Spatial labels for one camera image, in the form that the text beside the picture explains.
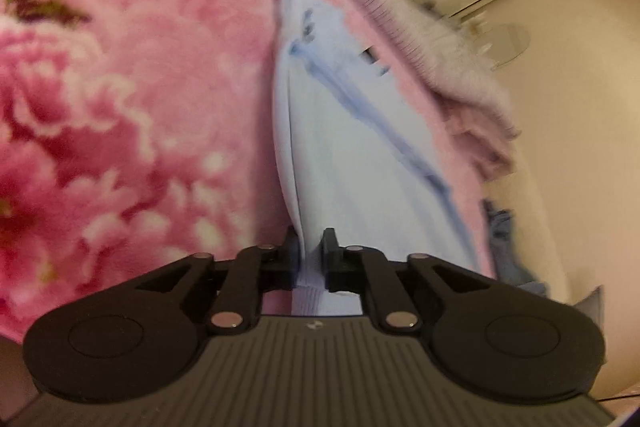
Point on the oval mirror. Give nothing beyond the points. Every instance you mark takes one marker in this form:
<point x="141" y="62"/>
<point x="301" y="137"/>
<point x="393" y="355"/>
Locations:
<point x="510" y="44"/>

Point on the blue denim jeans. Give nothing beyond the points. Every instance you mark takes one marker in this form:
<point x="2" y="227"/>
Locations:
<point x="510" y="252"/>

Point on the pink floral blanket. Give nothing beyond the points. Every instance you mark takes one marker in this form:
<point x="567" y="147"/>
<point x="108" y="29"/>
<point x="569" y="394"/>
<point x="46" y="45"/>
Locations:
<point x="125" y="107"/>

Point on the light blue garment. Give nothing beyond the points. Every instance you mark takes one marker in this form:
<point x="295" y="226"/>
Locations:
<point x="340" y="147"/>

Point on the mauve pillow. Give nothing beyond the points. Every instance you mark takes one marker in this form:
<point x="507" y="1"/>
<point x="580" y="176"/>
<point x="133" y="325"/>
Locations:
<point x="485" y="152"/>

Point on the grey square pillow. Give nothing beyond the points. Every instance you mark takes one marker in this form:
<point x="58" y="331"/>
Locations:
<point x="592" y="307"/>

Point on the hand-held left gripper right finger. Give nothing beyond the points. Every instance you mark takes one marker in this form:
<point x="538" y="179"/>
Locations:
<point x="330" y="267"/>

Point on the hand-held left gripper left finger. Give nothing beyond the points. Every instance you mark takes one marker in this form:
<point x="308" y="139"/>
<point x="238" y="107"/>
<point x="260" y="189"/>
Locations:
<point x="290" y="267"/>

